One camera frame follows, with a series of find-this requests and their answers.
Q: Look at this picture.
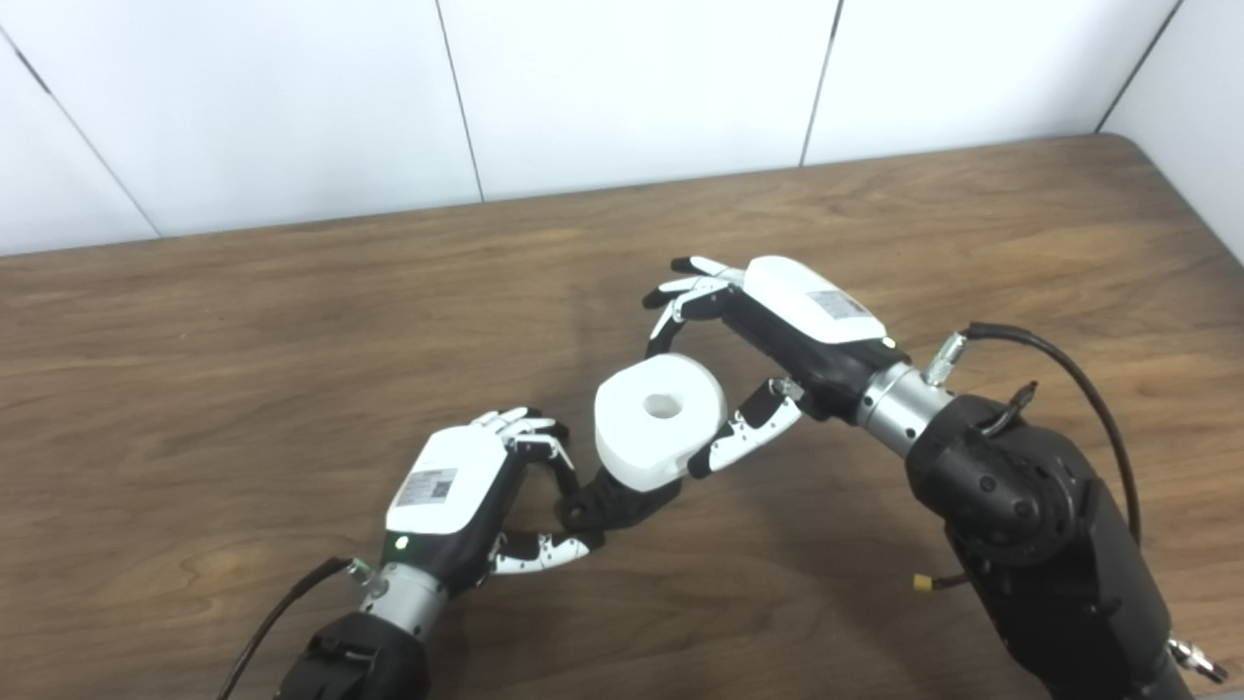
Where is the black plastic holder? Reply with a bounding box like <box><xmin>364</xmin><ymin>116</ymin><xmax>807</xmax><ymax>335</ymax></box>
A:
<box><xmin>564</xmin><ymin>469</ymin><xmax>683</xmax><ymax>534</ymax></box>

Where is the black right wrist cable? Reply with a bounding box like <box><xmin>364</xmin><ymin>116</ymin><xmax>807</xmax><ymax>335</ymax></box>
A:
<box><xmin>923</xmin><ymin>323</ymin><xmax>1143</xmax><ymax>545</ymax></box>

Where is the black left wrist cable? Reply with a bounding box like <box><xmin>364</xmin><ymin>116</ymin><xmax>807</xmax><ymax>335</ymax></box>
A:
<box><xmin>216</xmin><ymin>556</ymin><xmax>375</xmax><ymax>700</ymax></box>

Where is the round white plastic piece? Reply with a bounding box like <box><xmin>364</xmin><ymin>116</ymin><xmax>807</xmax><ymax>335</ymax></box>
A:
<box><xmin>594</xmin><ymin>354</ymin><xmax>729</xmax><ymax>493</ymax></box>

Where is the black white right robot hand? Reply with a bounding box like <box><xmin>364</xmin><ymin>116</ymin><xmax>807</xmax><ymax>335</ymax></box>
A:
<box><xmin>642</xmin><ymin>256</ymin><xmax>910</xmax><ymax>479</ymax></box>

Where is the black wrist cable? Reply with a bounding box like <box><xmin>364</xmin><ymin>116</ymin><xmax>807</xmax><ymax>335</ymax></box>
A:
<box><xmin>923</xmin><ymin>323</ymin><xmax>1143</xmax><ymax>545</ymax></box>
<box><xmin>216</xmin><ymin>556</ymin><xmax>375</xmax><ymax>700</ymax></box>

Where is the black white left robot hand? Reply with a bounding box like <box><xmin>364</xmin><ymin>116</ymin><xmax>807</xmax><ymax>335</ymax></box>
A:
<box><xmin>381</xmin><ymin>407</ymin><xmax>605</xmax><ymax>592</ymax></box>

